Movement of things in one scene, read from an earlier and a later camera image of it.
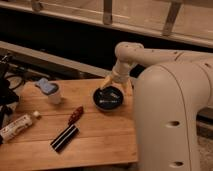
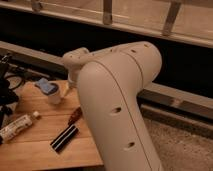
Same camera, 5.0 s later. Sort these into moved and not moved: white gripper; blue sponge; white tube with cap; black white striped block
Moved: white gripper
Not moved: white tube with cap; black white striped block; blue sponge
